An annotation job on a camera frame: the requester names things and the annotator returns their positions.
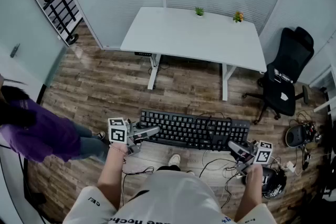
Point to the white table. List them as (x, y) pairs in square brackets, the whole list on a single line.
[(189, 34)]

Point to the orange flower potted plant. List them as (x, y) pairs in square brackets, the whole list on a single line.
[(238, 17)]

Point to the black keyboard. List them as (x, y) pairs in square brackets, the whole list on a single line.
[(183, 129)]

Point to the black desk control panel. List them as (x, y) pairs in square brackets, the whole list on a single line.
[(143, 54)]

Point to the white power adapter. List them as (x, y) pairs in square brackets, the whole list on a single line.
[(290, 166)]

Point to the green potted plant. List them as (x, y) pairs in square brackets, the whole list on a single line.
[(199, 11)]

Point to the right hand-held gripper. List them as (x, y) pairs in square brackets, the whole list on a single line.
[(262, 157)]

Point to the black headset with white marks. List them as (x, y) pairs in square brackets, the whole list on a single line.
[(274, 182)]

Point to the black round device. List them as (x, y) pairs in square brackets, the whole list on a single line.
[(295, 136)]

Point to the person's right forearm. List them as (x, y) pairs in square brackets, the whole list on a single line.
[(249, 191)]

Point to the person's left forearm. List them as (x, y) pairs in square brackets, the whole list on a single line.
[(110, 178)]

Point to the person's white printed shirt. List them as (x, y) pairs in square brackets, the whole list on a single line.
[(170, 196)]

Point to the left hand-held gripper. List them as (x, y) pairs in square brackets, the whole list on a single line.
[(118, 135)]

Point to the black metal rack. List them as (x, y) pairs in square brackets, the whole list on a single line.
[(61, 11)]

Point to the white paper scrap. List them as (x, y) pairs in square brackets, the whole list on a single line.
[(284, 96)]

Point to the grey handheld device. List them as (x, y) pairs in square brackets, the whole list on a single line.
[(283, 76)]

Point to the black office chair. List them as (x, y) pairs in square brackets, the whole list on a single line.
[(286, 81)]

